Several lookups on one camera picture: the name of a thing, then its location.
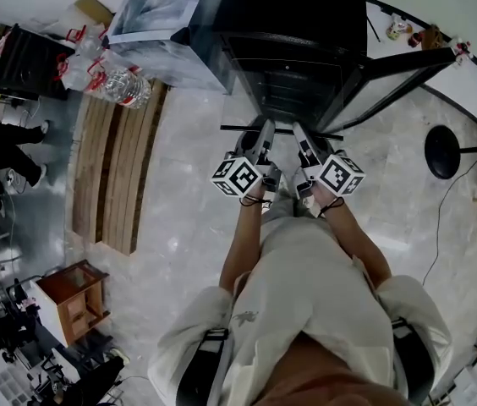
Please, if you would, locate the wooden pallet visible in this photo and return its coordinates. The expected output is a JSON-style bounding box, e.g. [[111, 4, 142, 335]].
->
[[70, 79, 168, 256]]

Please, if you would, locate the black standing fan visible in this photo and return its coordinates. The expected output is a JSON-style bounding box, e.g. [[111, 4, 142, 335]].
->
[[423, 104, 477, 185]]

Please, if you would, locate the red and white clip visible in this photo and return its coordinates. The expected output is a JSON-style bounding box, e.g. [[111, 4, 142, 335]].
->
[[452, 39, 473, 58]]

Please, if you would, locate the black fridge shelf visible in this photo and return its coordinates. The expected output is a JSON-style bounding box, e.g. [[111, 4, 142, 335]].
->
[[220, 116, 345, 142]]

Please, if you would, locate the black wrist cord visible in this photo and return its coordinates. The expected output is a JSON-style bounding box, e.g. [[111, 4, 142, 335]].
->
[[238, 195, 273, 208], [316, 196, 346, 218]]

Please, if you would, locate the black fridge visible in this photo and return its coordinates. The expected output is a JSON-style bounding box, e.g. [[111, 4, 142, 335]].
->
[[211, 0, 370, 135]]

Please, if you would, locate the brown plush toy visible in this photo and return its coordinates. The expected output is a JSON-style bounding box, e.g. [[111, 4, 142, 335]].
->
[[421, 23, 446, 51]]

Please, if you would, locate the person's right forearm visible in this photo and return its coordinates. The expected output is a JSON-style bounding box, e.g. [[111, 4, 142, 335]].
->
[[312, 184, 393, 289]]

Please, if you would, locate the black floor cable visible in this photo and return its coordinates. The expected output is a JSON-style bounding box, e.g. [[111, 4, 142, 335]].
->
[[421, 152, 477, 288]]

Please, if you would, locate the cardboard box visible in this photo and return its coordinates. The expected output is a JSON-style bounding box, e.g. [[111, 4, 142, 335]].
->
[[72, 0, 116, 29]]

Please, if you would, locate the black shoulder strap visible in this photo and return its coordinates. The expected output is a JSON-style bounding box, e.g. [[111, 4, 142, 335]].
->
[[389, 315, 436, 406], [187, 326, 232, 406]]

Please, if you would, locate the person's light grey shirt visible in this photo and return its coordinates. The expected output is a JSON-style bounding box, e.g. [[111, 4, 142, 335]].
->
[[147, 191, 454, 406]]

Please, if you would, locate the black box speaker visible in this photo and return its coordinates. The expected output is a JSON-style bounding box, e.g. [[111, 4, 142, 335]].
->
[[0, 23, 77, 102]]

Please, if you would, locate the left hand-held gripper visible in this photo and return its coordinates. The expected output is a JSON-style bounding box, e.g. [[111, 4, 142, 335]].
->
[[211, 118, 282, 198]]

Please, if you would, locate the brown wooden cabinet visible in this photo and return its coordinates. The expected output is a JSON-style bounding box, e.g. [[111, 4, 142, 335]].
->
[[34, 259, 112, 348]]

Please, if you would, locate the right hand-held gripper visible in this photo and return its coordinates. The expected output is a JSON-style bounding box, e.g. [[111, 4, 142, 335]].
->
[[292, 121, 366, 199]]

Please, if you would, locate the black glass fridge door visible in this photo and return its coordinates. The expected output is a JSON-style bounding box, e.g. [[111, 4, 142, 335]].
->
[[314, 47, 471, 136]]

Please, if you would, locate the white and yellow toy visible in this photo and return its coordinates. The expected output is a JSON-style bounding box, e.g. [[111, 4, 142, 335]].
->
[[385, 14, 414, 42]]

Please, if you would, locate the person's left forearm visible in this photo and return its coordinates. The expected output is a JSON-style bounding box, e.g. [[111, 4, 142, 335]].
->
[[219, 186, 267, 294]]

